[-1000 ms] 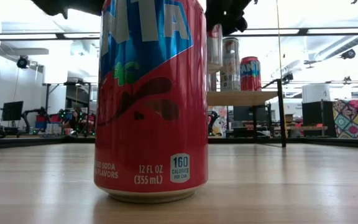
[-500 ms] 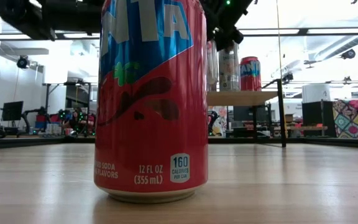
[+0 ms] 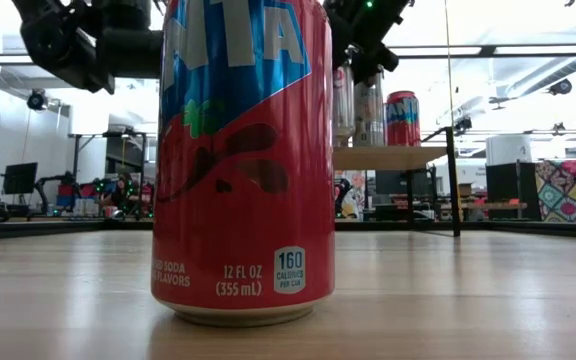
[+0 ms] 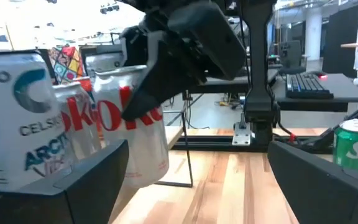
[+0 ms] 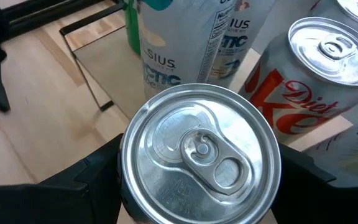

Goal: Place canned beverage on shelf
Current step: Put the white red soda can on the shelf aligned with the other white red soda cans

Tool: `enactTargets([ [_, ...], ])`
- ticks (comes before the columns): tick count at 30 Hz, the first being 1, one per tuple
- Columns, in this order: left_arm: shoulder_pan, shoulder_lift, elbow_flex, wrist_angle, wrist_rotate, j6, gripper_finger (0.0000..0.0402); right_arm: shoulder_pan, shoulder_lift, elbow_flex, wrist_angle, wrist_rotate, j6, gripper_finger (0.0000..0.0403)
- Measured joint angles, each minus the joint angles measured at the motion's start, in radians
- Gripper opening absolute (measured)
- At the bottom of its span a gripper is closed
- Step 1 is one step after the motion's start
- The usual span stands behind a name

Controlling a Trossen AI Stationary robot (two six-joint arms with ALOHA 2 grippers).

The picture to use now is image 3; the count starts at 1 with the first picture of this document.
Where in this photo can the white Celsius Tropical Vibe can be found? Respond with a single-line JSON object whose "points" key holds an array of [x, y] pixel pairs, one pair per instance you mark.
{"points": [[369, 117]]}

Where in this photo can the colourful patchwork quilt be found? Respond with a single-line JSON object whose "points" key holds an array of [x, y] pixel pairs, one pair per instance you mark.
{"points": [[570, 190]]}

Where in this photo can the floral patterned cloth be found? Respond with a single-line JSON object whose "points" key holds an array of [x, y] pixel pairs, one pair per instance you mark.
{"points": [[350, 195]]}

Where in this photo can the red Fanta can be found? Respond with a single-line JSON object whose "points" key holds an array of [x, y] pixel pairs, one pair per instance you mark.
{"points": [[243, 200], [403, 120]]}

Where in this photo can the person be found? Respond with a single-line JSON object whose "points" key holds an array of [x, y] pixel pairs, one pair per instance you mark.
{"points": [[120, 194]]}

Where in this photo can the silver beverage can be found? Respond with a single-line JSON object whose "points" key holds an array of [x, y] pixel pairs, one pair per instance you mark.
{"points": [[343, 110]]}

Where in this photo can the wooden shelf black metal frame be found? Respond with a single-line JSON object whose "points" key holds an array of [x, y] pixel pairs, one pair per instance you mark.
{"points": [[388, 157]]}

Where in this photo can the black ceiling camera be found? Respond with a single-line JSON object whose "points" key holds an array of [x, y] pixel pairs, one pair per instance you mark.
{"points": [[37, 99], [560, 86]]}

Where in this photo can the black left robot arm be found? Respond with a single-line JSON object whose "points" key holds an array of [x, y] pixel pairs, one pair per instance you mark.
{"points": [[68, 45]]}

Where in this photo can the white box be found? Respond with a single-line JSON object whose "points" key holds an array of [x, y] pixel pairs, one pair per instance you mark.
{"points": [[508, 149]]}

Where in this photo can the black aluminium table frame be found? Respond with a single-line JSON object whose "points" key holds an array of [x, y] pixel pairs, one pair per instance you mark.
{"points": [[18, 229]]}

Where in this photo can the black cabinet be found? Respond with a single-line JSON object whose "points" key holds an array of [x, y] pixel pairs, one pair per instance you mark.
{"points": [[510, 187]]}

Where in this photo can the black computer monitor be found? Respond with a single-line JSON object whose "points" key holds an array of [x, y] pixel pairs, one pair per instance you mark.
{"points": [[20, 177]]}

